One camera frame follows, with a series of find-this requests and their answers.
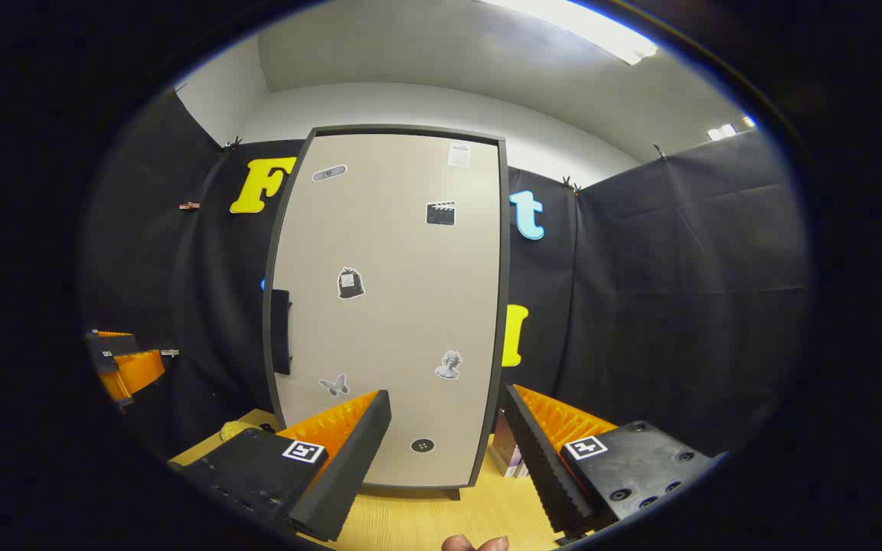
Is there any brown book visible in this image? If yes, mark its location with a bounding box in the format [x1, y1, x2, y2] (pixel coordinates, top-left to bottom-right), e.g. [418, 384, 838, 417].
[491, 410, 518, 469]

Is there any dark grey cabinet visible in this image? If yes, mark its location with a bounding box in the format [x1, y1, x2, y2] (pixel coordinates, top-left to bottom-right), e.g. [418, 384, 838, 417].
[262, 124, 512, 502]

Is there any black backdrop cloth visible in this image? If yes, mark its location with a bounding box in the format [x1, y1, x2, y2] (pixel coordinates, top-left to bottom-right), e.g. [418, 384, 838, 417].
[80, 88, 809, 460]

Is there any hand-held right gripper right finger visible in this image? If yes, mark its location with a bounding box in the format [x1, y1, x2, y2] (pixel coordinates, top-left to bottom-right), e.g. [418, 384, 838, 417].
[501, 383, 727, 536]

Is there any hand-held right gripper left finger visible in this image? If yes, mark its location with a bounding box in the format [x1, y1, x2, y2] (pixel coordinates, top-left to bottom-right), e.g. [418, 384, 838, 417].
[168, 389, 394, 543]

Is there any black door handle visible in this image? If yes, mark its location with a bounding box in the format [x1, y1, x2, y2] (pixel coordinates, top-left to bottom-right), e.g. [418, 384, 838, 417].
[270, 289, 293, 376]

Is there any beige cabinet door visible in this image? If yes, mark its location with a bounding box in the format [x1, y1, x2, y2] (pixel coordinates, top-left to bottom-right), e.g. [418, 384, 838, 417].
[266, 130, 506, 489]

